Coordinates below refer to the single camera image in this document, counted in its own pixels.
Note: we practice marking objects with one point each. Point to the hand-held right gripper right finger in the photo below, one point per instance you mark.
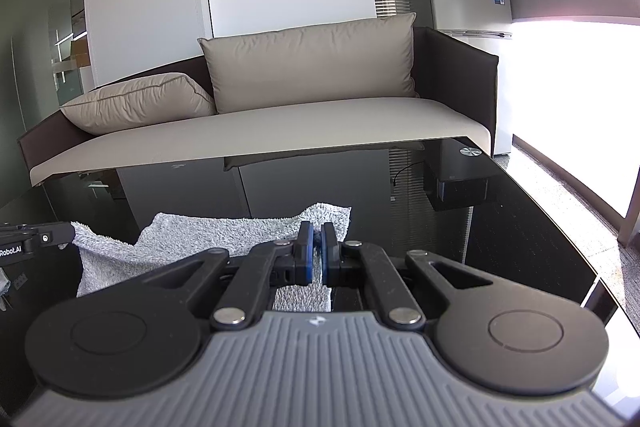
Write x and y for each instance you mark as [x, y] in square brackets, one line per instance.
[327, 257]

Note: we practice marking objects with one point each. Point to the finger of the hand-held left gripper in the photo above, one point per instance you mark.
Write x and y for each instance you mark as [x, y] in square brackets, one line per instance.
[45, 234]

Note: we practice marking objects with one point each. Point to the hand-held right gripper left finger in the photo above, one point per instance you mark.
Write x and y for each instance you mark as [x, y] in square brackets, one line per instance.
[311, 257]

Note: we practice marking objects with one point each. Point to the grey terry towel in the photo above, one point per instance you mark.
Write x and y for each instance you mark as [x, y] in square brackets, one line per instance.
[200, 237]

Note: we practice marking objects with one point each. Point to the brown sofa with beige seat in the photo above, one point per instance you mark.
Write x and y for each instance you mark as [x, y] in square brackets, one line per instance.
[300, 127]

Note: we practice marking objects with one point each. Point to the small beige cushion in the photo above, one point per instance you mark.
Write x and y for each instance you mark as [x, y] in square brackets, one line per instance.
[140, 104]

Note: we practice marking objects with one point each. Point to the round metal table fitting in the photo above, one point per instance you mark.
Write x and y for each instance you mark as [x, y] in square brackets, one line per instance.
[471, 152]

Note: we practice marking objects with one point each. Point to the large beige cushion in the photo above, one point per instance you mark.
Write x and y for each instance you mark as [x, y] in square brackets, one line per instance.
[310, 67]

